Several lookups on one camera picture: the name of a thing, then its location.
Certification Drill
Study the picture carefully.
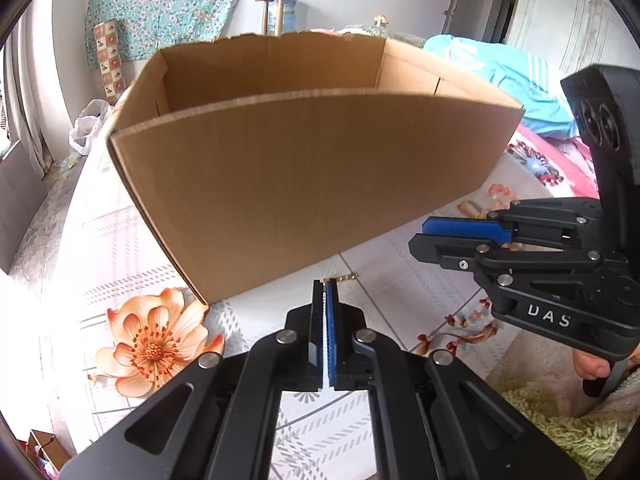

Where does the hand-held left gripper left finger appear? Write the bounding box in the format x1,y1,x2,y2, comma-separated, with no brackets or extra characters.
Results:
59,280,325,480

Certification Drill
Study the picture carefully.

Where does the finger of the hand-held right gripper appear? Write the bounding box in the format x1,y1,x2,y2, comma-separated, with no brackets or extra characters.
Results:
408,234,631,288
421,197,608,251

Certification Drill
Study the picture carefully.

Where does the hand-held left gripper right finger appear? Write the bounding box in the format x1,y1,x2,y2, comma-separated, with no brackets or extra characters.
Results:
327,280,586,480

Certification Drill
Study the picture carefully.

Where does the pink bead bracelet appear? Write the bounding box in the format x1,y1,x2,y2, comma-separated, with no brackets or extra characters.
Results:
459,182,523,221

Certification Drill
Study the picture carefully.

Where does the gold chain bracelet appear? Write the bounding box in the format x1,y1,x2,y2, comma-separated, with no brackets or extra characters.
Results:
322,272,358,321

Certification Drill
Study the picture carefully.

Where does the brown cardboard box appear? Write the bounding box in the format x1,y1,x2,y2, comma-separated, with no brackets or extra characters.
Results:
106,30,525,307

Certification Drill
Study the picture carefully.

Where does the person's right hand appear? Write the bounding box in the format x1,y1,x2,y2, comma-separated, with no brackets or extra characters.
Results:
572,346,615,380

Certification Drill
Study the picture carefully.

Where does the floral plaid table cover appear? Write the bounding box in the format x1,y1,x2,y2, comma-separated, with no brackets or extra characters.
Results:
50,125,601,480

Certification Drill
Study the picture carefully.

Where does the white fleece blanket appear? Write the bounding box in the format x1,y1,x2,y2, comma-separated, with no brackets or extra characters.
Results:
487,330,640,421

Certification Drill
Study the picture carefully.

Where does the pink floral blanket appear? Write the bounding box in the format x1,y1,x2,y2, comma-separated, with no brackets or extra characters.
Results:
505,122,601,201

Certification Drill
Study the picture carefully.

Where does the green shaggy towel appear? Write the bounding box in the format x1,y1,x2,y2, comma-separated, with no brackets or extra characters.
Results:
495,380,636,478

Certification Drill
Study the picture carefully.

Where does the blue striped garment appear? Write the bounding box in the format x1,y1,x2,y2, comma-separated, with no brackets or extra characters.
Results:
422,35,581,138

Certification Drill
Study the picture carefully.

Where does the green lace-edged pillow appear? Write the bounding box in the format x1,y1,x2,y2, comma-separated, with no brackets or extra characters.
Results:
337,22,426,41

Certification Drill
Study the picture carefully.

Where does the white wardrobe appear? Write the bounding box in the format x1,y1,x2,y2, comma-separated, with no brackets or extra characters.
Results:
445,0,626,81

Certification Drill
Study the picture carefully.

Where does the blue water bottle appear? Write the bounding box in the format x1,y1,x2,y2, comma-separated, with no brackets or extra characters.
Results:
272,0,301,36

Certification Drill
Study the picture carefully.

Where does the small cardboard box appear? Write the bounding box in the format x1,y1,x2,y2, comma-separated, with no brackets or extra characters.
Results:
27,429,71,476

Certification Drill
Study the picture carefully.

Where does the white plastic bag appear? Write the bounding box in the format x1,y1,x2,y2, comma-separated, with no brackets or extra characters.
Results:
69,99,113,156

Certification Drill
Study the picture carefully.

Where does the patterned wrapping paper roll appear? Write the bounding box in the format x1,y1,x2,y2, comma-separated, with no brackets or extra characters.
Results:
94,19,126,107

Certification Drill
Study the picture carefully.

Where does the teal floral hanging cloth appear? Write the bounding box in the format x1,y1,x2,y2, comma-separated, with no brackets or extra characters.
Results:
85,0,256,71

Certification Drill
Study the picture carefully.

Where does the grey curtain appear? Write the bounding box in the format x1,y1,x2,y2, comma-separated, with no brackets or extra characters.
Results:
5,25,56,181

